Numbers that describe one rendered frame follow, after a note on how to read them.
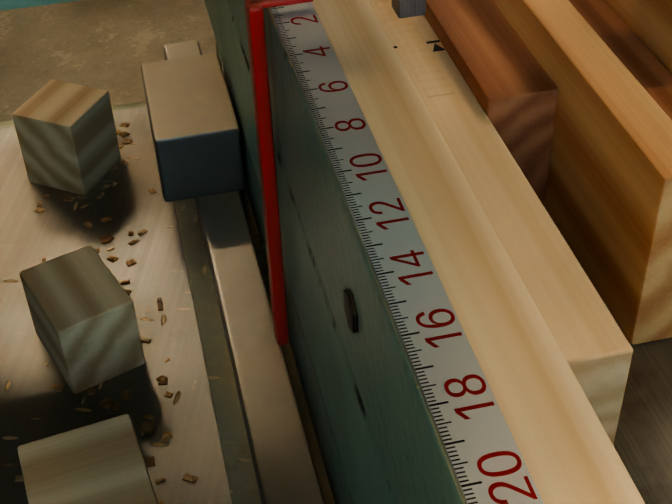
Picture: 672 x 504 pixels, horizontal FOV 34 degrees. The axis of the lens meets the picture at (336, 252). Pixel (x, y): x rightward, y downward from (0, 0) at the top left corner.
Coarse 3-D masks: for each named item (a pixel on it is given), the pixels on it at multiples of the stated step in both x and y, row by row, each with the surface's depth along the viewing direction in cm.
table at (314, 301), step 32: (224, 0) 48; (224, 32) 50; (224, 64) 53; (256, 160) 45; (288, 192) 37; (288, 224) 38; (288, 256) 40; (320, 288) 33; (320, 320) 34; (320, 352) 35; (640, 352) 30; (320, 384) 37; (352, 384) 30; (640, 384) 29; (352, 416) 31; (640, 416) 28; (352, 448) 32; (640, 448) 27; (352, 480) 33; (384, 480) 27; (640, 480) 26
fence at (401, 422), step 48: (240, 0) 41; (288, 96) 33; (288, 144) 34; (336, 192) 27; (336, 240) 28; (336, 288) 30; (384, 336) 24; (384, 384) 25; (384, 432) 26; (432, 432) 21; (432, 480) 21
